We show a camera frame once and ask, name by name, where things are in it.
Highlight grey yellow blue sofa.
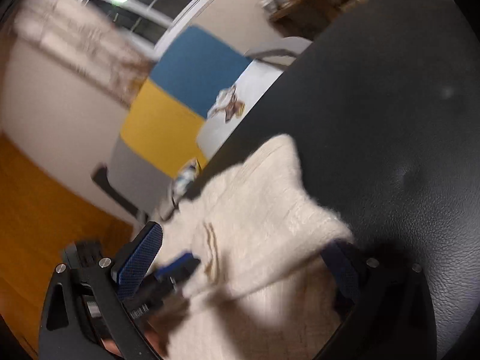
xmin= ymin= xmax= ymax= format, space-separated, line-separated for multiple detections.
xmin=92 ymin=26 xmax=311 ymax=223

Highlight white deer print pillow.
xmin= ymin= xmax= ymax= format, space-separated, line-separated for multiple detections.
xmin=196 ymin=60 xmax=282 ymax=160

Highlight cream knit sweater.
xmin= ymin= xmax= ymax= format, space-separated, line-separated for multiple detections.
xmin=152 ymin=135 xmax=353 ymax=359

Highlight geometric pattern pillow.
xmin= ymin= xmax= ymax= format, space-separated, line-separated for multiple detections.
xmin=172 ymin=158 xmax=201 ymax=199

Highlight left floral curtain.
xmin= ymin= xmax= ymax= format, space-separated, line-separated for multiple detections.
xmin=14 ymin=0 xmax=152 ymax=107

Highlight person left hand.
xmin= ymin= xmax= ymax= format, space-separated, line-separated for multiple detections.
xmin=102 ymin=326 xmax=168 ymax=359

